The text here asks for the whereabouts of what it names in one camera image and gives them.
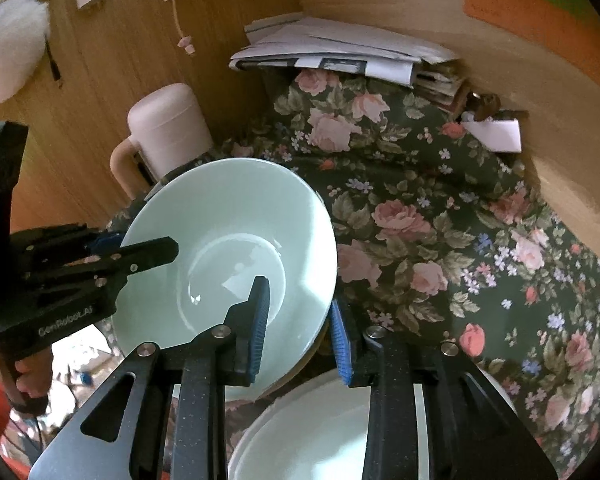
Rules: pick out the small white box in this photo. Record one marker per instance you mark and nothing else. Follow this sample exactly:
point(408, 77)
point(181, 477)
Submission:
point(500, 136)

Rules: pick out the dark floral cloth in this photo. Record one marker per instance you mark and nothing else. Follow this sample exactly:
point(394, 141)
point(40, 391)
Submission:
point(430, 260)

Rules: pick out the stack of white papers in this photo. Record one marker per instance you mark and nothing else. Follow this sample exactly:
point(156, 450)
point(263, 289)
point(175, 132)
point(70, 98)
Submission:
point(340, 40)

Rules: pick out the orange sticky note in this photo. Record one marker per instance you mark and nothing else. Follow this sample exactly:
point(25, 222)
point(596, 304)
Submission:
point(530, 25)

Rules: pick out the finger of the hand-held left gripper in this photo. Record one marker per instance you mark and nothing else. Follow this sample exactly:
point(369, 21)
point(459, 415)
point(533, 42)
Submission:
point(145, 255)
point(105, 244)

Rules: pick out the light green plate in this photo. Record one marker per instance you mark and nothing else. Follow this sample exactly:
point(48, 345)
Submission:
point(305, 430)

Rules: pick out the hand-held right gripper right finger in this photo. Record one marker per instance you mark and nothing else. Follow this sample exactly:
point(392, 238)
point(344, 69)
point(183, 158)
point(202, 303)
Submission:
point(341, 347)

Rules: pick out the stack of booklets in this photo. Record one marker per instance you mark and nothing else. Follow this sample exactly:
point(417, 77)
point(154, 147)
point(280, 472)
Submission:
point(442, 87)

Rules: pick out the white fluffy puff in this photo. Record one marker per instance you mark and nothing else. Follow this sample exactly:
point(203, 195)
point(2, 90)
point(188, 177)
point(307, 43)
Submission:
point(10, 50)

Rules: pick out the person's left hand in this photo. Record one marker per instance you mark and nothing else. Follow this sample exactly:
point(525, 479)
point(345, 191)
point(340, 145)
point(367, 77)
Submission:
point(35, 375)

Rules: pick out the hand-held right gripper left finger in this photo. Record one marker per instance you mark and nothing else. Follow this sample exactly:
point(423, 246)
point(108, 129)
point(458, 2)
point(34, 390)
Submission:
point(257, 332)

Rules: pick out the pink mug with lid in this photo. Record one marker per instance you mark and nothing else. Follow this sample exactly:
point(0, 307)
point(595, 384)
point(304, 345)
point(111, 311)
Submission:
point(165, 125)

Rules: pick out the light green bowl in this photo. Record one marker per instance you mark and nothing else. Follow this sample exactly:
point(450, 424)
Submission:
point(220, 210)

